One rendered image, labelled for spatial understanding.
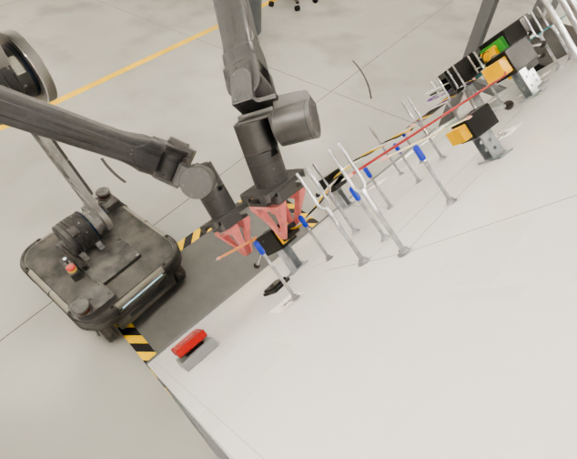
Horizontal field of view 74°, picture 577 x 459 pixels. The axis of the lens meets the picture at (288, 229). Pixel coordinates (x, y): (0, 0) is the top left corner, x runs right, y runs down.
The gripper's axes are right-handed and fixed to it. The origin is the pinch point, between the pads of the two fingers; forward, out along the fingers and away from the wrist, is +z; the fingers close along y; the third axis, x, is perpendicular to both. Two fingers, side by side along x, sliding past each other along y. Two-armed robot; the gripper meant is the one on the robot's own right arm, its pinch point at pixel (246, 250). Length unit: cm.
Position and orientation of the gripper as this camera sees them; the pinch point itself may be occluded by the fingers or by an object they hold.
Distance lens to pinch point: 80.5
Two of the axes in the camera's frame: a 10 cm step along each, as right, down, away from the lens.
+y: 6.1, -5.0, 6.2
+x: -6.5, 1.5, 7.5
